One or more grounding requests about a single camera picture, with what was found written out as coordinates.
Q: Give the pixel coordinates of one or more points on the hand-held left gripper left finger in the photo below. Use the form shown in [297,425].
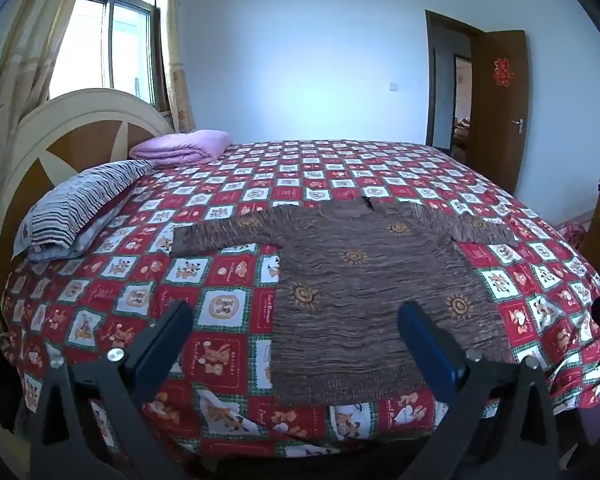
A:
[166,345]

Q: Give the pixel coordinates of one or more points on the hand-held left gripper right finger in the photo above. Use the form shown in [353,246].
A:
[427,347]

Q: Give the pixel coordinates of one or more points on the brown knit sweater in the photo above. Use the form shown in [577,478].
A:
[355,285]

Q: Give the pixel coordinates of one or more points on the red checkered cartoon bedsheet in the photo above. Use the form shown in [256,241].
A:
[220,270]

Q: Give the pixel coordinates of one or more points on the red cloth bundle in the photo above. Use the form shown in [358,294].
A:
[574,235]

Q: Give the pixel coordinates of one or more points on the striped pillow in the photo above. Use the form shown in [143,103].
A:
[75,205]

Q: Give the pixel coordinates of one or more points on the folded pink quilt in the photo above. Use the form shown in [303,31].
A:
[182,146]

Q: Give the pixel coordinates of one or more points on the cream and brown headboard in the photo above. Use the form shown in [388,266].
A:
[87,142]

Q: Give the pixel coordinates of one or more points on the brown wooden door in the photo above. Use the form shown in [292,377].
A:
[497,125]

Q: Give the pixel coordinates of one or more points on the red paper door decoration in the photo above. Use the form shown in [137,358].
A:
[502,71]

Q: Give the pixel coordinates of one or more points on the beige patterned curtain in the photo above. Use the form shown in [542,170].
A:
[176,55]
[15,70]

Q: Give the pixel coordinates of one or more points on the window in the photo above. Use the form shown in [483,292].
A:
[110,35]

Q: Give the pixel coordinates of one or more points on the dark door frame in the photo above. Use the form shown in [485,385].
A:
[430,80]

